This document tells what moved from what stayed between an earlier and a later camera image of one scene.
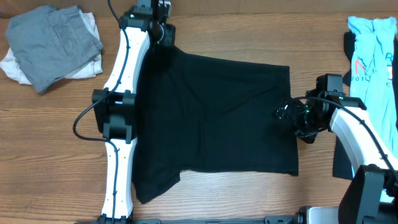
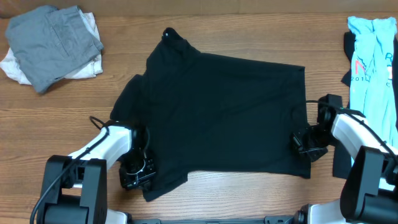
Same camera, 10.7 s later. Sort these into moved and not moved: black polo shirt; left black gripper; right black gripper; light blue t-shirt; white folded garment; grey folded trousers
Moved: right black gripper; left black gripper
Not moved: white folded garment; light blue t-shirt; grey folded trousers; black polo shirt
